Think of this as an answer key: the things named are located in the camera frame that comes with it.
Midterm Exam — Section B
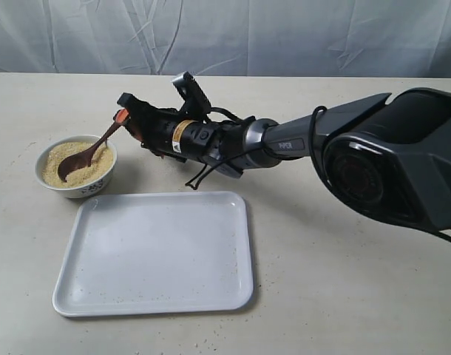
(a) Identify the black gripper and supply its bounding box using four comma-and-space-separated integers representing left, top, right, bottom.
116, 92, 248, 178

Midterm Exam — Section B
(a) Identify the dark brown wooden spoon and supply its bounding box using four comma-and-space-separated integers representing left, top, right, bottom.
57, 121, 123, 182

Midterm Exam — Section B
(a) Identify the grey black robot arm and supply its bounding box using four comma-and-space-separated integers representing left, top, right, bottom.
118, 88, 451, 233

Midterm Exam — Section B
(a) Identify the beige grain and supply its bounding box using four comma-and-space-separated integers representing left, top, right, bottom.
42, 141, 114, 189

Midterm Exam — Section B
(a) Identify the white ceramic bowl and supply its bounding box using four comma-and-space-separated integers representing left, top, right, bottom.
35, 135, 118, 199

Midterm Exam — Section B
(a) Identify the white rectangular plastic tray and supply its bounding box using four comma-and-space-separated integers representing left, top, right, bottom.
52, 192, 254, 317

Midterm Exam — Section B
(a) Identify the white wrinkled backdrop curtain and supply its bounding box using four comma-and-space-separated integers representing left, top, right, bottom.
0, 1, 451, 78

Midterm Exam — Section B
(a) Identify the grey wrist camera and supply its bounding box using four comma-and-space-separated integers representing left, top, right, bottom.
172, 72, 211, 122

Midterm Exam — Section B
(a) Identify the black cable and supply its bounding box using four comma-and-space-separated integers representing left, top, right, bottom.
184, 105, 451, 249

